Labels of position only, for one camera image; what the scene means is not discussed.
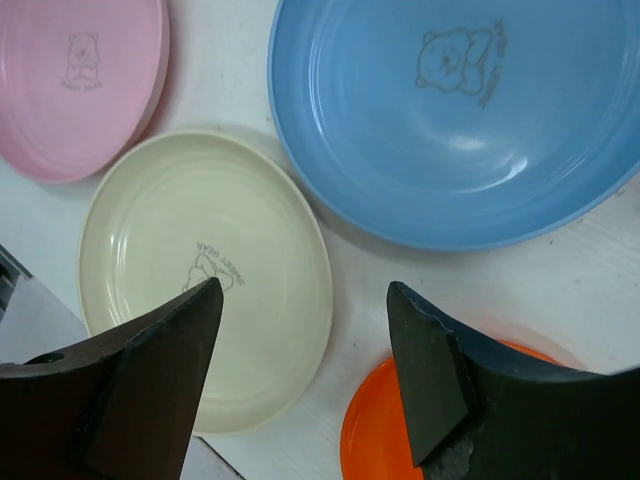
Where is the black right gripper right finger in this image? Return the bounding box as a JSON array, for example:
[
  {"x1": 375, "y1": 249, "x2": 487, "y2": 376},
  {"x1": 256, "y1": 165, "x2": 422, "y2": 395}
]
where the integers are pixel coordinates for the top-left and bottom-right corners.
[{"x1": 387, "y1": 281, "x2": 639, "y2": 479}]

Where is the orange round plate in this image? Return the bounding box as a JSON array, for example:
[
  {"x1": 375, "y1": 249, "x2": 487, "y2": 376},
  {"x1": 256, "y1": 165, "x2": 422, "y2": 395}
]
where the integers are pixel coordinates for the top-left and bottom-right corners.
[{"x1": 339, "y1": 340, "x2": 561, "y2": 480}]

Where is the pink round plate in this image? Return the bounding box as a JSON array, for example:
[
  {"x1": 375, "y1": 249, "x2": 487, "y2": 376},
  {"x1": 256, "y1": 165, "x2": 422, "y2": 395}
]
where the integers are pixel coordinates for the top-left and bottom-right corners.
[{"x1": 1, "y1": 1, "x2": 170, "y2": 183}]

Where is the blue round plate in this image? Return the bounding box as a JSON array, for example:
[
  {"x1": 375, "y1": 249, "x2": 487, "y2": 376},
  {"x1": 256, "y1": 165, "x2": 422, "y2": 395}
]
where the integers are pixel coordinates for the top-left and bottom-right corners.
[{"x1": 268, "y1": 1, "x2": 639, "y2": 251}]

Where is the cream round plate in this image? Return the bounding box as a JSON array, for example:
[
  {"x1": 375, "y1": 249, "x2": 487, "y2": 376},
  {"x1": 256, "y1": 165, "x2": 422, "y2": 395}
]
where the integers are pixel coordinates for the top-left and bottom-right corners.
[{"x1": 78, "y1": 131, "x2": 333, "y2": 435}]

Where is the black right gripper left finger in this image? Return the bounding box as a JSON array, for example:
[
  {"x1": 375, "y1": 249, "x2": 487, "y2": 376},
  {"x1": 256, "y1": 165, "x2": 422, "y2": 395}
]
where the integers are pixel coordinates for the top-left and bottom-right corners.
[{"x1": 1, "y1": 278, "x2": 223, "y2": 479}]

